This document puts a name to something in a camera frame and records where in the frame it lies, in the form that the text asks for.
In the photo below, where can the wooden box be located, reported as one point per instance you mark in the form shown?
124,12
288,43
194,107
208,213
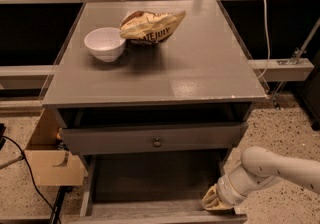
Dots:
52,165

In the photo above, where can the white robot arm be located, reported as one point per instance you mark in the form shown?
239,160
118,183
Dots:
259,169

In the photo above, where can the grey drawer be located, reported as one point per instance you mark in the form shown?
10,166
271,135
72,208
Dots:
153,188
153,138

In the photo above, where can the grey drawer cabinet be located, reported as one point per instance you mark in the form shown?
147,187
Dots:
199,75

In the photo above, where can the crumpled chip bag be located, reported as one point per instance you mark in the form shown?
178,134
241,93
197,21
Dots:
148,28

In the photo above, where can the white bowl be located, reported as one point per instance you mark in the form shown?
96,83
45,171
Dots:
105,44

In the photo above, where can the grey top drawer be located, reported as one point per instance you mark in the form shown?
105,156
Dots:
153,138

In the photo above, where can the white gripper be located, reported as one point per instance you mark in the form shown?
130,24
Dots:
225,190

